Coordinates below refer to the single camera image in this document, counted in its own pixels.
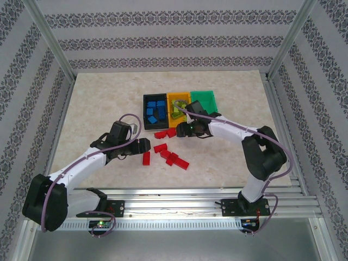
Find yellow plastic bin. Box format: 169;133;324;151
166;91;191;128

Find black plastic bin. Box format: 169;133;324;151
142;93;169;131

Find aluminium side rail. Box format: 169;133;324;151
262;73;310;196

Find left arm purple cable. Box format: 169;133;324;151
40;113;144;240

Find slotted grey cable tray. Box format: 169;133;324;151
36;219;244;231

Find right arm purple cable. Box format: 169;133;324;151
173;99;295;238

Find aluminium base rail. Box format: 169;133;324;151
24;187;324;218

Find green plastic bin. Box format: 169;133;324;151
189;90;220;114

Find long red lego brick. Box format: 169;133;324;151
173;157;190;170

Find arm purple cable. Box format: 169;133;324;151
173;99;295;238
40;113;144;240

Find circuit board with green light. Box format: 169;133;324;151
89;220;114;229

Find long blue lego brick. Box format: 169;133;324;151
156;100;167;120

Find aluminium frame post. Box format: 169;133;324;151
23;0;77;82
266;0;319;81

